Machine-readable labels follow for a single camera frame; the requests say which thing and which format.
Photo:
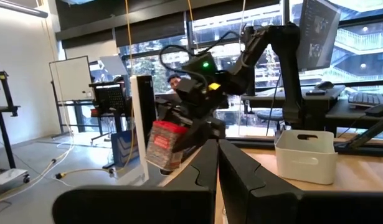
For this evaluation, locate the black desk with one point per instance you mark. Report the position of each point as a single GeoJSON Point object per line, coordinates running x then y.
{"type": "Point", "coordinates": [315, 105]}

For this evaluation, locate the black monitor cart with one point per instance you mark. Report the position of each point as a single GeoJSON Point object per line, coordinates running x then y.
{"type": "Point", "coordinates": [6, 93]}

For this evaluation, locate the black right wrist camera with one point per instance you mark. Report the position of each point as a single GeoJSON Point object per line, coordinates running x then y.
{"type": "Point", "coordinates": [202, 67]}

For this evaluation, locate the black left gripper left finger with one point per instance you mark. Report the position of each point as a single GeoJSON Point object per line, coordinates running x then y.
{"type": "Point", "coordinates": [166, 205]}

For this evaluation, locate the white plastic bin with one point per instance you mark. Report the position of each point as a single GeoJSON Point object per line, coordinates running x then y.
{"type": "Point", "coordinates": [304, 158]}

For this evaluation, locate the white and black post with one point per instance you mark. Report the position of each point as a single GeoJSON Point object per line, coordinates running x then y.
{"type": "Point", "coordinates": [141, 124]}

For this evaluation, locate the black computer mouse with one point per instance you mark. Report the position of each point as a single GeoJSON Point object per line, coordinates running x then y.
{"type": "Point", "coordinates": [325, 85]}

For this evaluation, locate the grey overhead tube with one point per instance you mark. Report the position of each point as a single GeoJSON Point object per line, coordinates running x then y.
{"type": "Point", "coordinates": [23, 8]}

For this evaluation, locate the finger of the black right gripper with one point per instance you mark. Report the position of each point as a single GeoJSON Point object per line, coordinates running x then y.
{"type": "Point", "coordinates": [172, 115]}
{"type": "Point", "coordinates": [194, 135]}

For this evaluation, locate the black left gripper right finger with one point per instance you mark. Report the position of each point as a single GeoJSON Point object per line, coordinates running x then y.
{"type": "Point", "coordinates": [272, 208]}

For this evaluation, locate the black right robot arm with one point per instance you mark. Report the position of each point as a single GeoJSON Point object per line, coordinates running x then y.
{"type": "Point", "coordinates": [291, 77]}

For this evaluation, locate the black flat phone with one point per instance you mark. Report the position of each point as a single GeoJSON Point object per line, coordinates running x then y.
{"type": "Point", "coordinates": [315, 92]}

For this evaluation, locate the dark round stool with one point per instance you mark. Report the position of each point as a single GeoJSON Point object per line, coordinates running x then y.
{"type": "Point", "coordinates": [269, 115]}

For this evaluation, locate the black perforated cart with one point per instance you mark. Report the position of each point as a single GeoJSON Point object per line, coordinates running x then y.
{"type": "Point", "coordinates": [111, 98]}

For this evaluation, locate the black window blind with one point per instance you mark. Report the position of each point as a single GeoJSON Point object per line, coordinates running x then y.
{"type": "Point", "coordinates": [149, 31]}

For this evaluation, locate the person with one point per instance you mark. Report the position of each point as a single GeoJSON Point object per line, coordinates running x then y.
{"type": "Point", "coordinates": [174, 82]}

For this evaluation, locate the blue storage crate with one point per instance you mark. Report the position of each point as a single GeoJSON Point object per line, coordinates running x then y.
{"type": "Point", "coordinates": [124, 149]}

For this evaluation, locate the black desk device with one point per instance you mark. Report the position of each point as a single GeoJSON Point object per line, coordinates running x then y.
{"type": "Point", "coordinates": [379, 110]}

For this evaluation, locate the black keyboard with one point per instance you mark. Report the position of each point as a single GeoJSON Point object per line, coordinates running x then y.
{"type": "Point", "coordinates": [367, 99]}

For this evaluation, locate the white wheeled base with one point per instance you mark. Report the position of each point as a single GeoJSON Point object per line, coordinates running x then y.
{"type": "Point", "coordinates": [9, 176]}

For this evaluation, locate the black computer monitor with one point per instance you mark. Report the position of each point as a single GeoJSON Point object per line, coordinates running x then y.
{"type": "Point", "coordinates": [319, 34]}

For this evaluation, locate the whiteboard on stand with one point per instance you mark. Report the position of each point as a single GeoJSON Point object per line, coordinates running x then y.
{"type": "Point", "coordinates": [71, 77]}

